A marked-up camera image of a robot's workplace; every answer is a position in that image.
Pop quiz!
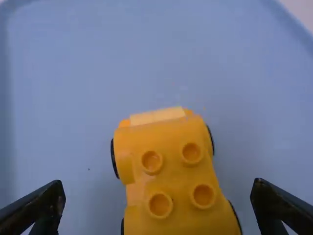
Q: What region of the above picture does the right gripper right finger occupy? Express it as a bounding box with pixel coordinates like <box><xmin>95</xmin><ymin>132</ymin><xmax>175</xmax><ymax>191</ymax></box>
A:
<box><xmin>249</xmin><ymin>178</ymin><xmax>313</xmax><ymax>235</ymax></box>

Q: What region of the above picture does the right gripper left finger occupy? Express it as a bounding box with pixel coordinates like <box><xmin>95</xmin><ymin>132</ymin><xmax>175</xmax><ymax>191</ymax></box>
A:
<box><xmin>0</xmin><ymin>180</ymin><xmax>67</xmax><ymax>235</ymax></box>

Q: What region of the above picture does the yellow toy car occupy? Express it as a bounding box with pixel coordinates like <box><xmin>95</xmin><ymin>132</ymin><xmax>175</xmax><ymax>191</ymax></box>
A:
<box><xmin>110</xmin><ymin>106</ymin><xmax>243</xmax><ymax>235</ymax></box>

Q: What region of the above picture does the blue mat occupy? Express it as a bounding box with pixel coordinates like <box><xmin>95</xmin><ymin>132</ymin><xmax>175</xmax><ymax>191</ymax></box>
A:
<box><xmin>0</xmin><ymin>0</ymin><xmax>313</xmax><ymax>235</ymax></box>

